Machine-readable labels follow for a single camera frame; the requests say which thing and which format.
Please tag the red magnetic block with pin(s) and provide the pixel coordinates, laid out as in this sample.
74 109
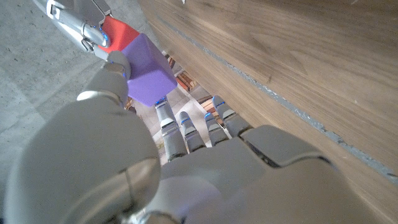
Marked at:
119 34

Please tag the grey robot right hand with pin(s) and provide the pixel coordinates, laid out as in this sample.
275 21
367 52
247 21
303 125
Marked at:
81 18

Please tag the purple magnetic block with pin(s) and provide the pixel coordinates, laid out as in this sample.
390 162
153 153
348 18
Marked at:
149 71

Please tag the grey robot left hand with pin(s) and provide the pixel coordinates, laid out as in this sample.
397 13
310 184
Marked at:
93 161

